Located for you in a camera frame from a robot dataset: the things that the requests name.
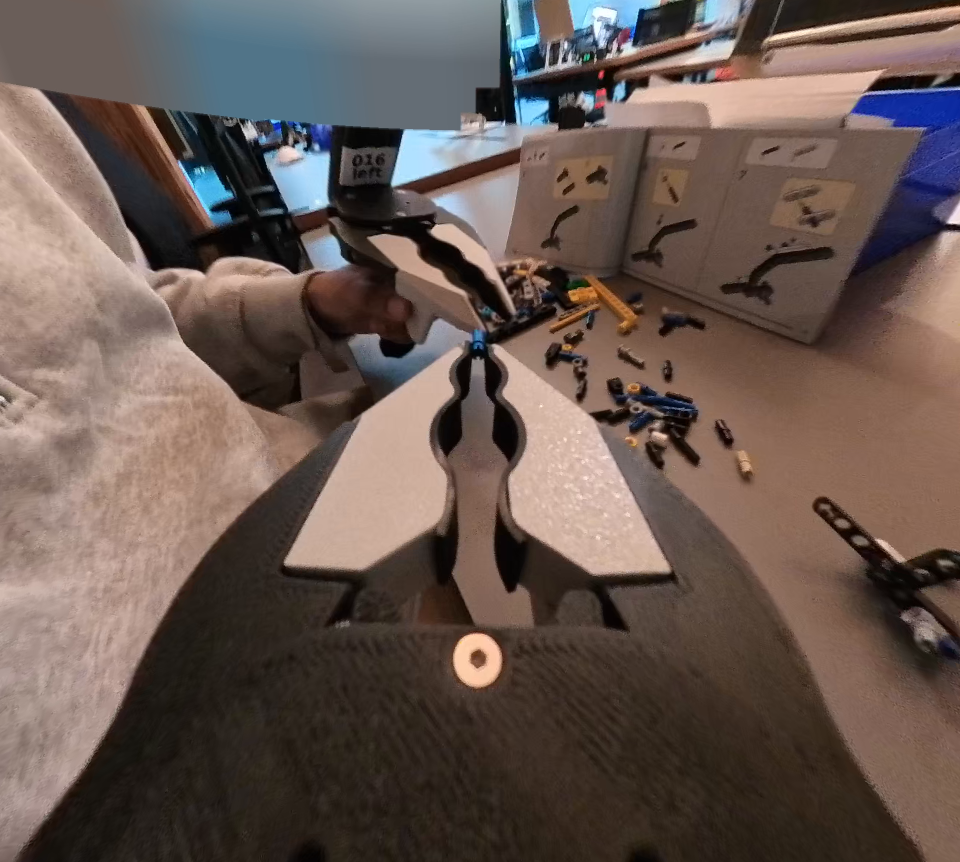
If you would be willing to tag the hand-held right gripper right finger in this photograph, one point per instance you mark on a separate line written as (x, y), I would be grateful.
(585, 502)

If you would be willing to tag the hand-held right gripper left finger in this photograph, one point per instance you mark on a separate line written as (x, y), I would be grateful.
(367, 502)

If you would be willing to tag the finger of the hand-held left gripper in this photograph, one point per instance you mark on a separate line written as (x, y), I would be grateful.
(472, 251)
(427, 277)

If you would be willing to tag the short blue lego pin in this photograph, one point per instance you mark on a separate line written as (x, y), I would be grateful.
(478, 348)

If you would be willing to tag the person's left forearm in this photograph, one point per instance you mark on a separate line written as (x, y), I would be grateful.
(240, 322)

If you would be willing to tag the pile of small lego pins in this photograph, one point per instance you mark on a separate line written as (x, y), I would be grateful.
(660, 412)

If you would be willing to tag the black flat lego piece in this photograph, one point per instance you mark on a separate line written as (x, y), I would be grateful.
(553, 354)

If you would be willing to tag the pile of lego beams and gears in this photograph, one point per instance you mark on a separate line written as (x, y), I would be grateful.
(600, 292)

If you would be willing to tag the grey lego pin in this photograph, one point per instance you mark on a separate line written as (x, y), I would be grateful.
(632, 354)

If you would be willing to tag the tan lego pin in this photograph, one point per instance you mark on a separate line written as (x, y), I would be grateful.
(744, 464)

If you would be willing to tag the blue and black lego subassembly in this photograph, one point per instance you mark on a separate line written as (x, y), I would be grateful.
(679, 322)

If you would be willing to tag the lego instruction booklet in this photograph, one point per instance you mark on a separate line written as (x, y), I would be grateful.
(712, 217)

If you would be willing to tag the partly built black lego assembly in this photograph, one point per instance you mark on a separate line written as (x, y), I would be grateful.
(892, 566)

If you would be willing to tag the person's left hand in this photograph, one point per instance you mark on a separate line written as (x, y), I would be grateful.
(352, 300)

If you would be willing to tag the black office chair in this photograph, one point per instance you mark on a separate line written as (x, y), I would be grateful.
(240, 202)

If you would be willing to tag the dark partition with wooden edge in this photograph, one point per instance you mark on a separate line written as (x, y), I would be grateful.
(127, 187)

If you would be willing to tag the long wooden bench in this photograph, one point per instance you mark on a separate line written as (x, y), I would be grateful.
(675, 52)

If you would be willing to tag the black monitor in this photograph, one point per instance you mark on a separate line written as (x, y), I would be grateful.
(664, 22)

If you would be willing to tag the white cardboard box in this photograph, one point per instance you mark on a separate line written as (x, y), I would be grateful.
(750, 101)

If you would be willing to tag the blue plastic bin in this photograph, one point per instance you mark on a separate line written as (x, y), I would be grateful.
(930, 157)

